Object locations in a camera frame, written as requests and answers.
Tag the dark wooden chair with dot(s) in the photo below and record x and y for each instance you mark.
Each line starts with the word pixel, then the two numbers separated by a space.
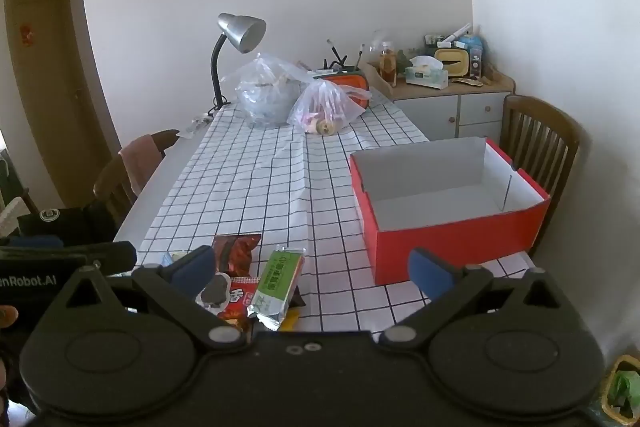
pixel 112 187

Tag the wooden door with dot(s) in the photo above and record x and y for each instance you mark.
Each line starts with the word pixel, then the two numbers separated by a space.
pixel 45 97

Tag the green tissue box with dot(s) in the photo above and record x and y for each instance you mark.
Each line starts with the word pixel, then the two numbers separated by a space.
pixel 425 74

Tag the black cloth with round emblem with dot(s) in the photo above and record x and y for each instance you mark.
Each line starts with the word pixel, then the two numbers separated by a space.
pixel 75 223

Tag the large clear plastic bag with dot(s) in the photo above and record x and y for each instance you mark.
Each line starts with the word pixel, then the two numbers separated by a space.
pixel 265 97

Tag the blue cookie packet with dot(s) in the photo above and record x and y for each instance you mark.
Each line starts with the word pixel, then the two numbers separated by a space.
pixel 170 258

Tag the glass bowl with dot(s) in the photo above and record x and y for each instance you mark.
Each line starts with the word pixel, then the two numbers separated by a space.
pixel 382 39

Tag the dark red shiny snack packet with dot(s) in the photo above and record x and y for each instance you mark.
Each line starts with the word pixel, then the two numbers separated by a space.
pixel 237 252

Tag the green snack packet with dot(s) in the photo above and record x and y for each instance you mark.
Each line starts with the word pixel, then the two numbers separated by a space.
pixel 277 282

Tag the brown slatted wooden chair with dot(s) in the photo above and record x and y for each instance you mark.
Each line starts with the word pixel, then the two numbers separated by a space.
pixel 540 142

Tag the paint brush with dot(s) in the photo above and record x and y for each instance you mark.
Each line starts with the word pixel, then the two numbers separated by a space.
pixel 359 53

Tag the red white snack packet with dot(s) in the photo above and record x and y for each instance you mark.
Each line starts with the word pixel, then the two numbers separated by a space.
pixel 239 303

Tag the small brown wrapper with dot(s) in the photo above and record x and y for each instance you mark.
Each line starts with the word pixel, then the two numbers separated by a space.
pixel 465 81

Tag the white checked tablecloth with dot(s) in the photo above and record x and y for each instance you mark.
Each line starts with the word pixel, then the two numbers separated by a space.
pixel 250 187

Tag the silver desk lamp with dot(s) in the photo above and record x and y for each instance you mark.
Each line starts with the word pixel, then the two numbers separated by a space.
pixel 240 32

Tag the yellow tissue holder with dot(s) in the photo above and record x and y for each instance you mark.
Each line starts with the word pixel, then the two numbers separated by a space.
pixel 452 62

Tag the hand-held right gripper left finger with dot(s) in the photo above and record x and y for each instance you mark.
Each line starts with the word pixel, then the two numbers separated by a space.
pixel 196 268

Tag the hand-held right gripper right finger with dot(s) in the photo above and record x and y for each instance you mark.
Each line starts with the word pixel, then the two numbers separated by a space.
pixel 430 274

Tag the white tube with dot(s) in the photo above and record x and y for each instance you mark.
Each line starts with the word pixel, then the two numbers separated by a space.
pixel 457 34

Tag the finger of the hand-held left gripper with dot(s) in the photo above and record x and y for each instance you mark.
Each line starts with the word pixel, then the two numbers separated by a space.
pixel 35 241
pixel 116 256

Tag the white wooden cabinet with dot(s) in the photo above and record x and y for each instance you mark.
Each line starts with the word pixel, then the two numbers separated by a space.
pixel 440 112

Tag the red door ornament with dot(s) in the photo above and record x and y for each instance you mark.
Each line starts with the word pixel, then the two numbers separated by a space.
pixel 28 33

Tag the small clear wrapper clutter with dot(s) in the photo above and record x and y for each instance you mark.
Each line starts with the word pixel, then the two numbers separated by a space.
pixel 195 127

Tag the amber liquid bottle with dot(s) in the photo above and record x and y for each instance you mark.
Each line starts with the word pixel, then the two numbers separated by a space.
pixel 387 64

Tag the red cardboard box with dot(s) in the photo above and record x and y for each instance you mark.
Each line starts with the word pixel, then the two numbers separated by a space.
pixel 450 232

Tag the black brush holder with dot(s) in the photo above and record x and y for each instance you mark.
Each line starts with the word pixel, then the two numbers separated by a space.
pixel 336 62

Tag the yellow wicker basket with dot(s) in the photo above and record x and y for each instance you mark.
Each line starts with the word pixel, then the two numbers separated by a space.
pixel 622 387

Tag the light blue box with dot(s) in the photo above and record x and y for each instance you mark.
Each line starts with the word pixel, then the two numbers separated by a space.
pixel 475 54

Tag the person's left hand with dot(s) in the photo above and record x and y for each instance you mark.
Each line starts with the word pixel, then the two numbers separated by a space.
pixel 6 317

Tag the small clear plastic bag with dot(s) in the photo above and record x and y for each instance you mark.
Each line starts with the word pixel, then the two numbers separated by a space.
pixel 325 107

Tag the yellow snack packet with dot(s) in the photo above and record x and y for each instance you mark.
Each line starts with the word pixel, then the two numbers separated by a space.
pixel 291 320

